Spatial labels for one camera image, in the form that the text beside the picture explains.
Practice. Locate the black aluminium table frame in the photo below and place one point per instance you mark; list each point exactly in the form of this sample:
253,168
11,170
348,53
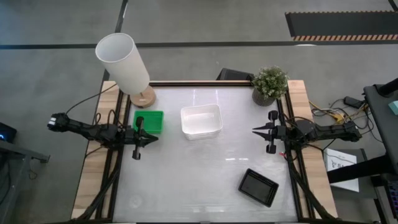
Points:
199,83

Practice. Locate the white plastic storage bin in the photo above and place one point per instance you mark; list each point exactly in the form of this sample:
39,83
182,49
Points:
200,139
199,136
202,119

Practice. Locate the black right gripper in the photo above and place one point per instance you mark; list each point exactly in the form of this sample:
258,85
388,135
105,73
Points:
280,133

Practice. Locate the teal box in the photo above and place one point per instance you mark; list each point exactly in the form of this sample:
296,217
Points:
394,107

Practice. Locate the green slotted plastic basket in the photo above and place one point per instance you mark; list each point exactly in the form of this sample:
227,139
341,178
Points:
152,123

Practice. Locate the black slotted plastic basket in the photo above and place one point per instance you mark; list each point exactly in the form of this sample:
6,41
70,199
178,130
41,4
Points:
258,188

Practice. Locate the white lamp with wooden base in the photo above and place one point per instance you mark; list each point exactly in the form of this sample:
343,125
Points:
124,65

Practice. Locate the black desk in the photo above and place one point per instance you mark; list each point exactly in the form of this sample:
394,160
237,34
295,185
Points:
382,124

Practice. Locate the wooden table side board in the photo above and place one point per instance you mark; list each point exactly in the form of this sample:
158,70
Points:
315,168
93,174

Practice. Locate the dark keyboard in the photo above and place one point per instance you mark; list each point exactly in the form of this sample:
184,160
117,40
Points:
393,199

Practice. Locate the potted green plant ribbed pot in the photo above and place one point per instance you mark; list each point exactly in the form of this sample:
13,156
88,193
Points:
270,82

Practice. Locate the white printed paper sheet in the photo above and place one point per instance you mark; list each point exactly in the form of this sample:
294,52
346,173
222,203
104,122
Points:
334,158

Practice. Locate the black power adapter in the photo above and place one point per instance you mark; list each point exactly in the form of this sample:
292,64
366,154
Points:
353,102

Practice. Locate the grey metal stand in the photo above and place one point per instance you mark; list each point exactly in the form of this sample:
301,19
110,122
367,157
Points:
18,149

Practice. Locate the black device with blue light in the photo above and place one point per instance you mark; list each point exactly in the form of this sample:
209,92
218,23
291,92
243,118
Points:
7,132

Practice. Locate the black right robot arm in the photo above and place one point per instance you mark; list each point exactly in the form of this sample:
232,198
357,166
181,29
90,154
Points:
329,130

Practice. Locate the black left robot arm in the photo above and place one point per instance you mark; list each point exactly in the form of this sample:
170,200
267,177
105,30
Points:
87,130

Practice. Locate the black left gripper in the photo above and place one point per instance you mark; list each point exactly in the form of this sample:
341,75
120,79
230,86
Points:
136,137

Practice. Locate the black boxy equipment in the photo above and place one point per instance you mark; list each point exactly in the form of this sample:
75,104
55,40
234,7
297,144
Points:
233,74

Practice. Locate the black mat hazard-striped edge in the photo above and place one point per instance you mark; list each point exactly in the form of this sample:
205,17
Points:
342,25

